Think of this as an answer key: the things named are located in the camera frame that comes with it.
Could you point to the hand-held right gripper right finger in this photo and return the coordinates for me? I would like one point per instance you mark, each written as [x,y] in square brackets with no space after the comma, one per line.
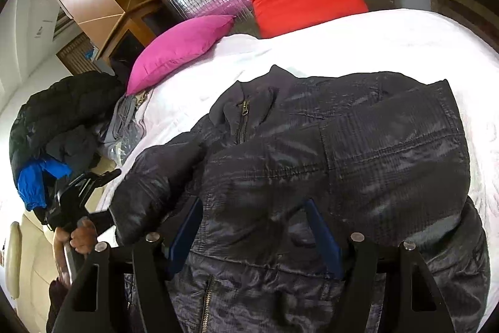
[324,235]

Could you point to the blue garment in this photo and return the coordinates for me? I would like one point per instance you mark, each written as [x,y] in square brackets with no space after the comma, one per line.
[37,181]

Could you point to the grey garment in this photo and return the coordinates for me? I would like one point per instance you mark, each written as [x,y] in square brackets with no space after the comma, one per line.
[124,118]

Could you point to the beige padded seat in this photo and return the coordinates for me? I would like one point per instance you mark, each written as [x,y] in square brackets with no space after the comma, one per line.
[13,259]

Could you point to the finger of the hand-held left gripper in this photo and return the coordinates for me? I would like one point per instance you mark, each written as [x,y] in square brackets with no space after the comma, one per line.
[95,179]

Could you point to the black puffer jacket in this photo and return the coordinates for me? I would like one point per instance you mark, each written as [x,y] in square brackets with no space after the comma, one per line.
[50,114]

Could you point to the person's left forearm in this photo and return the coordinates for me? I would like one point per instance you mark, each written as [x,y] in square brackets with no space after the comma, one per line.
[58,298]

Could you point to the pink pillow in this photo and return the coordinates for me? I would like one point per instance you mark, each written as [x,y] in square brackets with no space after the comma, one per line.
[175,48]

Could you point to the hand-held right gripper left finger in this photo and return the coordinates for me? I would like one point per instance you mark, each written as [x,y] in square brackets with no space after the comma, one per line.
[186,233]

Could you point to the bed with white sheet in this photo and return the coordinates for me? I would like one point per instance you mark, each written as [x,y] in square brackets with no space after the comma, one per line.
[390,44]

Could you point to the dark navy padded jacket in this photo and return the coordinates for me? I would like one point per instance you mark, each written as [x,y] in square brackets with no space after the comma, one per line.
[312,169]

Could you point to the person's left hand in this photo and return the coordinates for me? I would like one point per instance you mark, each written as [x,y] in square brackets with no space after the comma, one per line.
[82,237]

